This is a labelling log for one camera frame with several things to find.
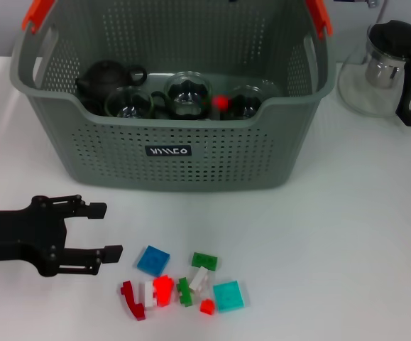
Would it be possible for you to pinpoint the red curved building brick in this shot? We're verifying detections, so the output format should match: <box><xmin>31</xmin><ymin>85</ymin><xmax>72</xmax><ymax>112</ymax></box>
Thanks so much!
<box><xmin>120</xmin><ymin>280</ymin><xmax>148</xmax><ymax>320</ymax></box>

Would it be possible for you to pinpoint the white and red building brick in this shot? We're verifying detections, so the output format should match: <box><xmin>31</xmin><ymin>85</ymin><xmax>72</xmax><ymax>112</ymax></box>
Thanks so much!
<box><xmin>139</xmin><ymin>279</ymin><xmax>158</xmax><ymax>309</ymax></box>

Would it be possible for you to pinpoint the dark green building brick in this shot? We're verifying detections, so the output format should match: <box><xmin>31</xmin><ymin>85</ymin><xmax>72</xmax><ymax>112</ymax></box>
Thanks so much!
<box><xmin>191</xmin><ymin>251</ymin><xmax>219</xmax><ymax>271</ymax></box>

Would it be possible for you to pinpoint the teal building brick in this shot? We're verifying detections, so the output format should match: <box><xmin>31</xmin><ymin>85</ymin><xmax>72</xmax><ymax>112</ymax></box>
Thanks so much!
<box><xmin>214</xmin><ymin>281</ymin><xmax>246</xmax><ymax>313</ymax></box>

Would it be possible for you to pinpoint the grey-green perforated storage bin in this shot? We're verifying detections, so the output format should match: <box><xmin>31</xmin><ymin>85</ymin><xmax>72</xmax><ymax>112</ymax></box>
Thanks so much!
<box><xmin>9</xmin><ymin>0</ymin><xmax>336</xmax><ymax>195</ymax></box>

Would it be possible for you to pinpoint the orange bin handle clip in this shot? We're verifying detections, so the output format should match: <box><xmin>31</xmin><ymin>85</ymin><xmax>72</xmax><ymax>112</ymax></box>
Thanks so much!
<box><xmin>21</xmin><ymin>0</ymin><xmax>55</xmax><ymax>35</ymax></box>
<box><xmin>304</xmin><ymin>0</ymin><xmax>334</xmax><ymax>39</ymax></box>

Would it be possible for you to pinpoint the thin black wall cable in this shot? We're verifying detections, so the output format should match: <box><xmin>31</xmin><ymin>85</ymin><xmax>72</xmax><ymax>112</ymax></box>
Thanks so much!
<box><xmin>375</xmin><ymin>0</ymin><xmax>389</xmax><ymax>24</ymax></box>

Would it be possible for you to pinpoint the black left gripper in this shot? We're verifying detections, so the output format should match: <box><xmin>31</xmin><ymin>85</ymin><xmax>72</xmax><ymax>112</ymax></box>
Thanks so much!
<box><xmin>0</xmin><ymin>193</ymin><xmax>124</xmax><ymax>278</ymax></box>

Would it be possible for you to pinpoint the glass pitcher with black lid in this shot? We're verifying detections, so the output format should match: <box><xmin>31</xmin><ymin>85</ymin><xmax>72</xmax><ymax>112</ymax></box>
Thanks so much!
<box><xmin>336</xmin><ymin>20</ymin><xmax>411</xmax><ymax>128</ymax></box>

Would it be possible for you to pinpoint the blue flat building brick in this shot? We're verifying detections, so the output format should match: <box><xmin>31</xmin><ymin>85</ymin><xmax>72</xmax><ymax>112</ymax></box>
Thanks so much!
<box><xmin>136</xmin><ymin>244</ymin><xmax>171</xmax><ymax>278</ymax></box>

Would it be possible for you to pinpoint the glass teacup with black holder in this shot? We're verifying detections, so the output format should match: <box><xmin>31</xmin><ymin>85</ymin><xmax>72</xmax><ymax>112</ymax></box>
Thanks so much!
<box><xmin>150</xmin><ymin>70</ymin><xmax>214</xmax><ymax>121</ymax></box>
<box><xmin>222</xmin><ymin>85</ymin><xmax>265</xmax><ymax>121</ymax></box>
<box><xmin>104</xmin><ymin>86</ymin><xmax>156</xmax><ymax>120</ymax></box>

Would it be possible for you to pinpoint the green stepped building brick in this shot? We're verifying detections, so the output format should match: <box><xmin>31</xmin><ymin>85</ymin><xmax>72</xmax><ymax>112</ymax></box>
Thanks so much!
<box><xmin>176</xmin><ymin>277</ymin><xmax>194</xmax><ymax>306</ymax></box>

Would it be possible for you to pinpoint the black clay teapot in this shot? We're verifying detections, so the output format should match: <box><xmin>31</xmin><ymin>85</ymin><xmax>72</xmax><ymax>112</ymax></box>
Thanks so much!
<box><xmin>75</xmin><ymin>60</ymin><xmax>148</xmax><ymax>107</ymax></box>

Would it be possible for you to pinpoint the orange-red sloped building brick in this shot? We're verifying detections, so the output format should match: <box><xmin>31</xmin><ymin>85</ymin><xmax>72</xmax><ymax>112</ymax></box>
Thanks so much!
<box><xmin>153</xmin><ymin>276</ymin><xmax>175</xmax><ymax>306</ymax></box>

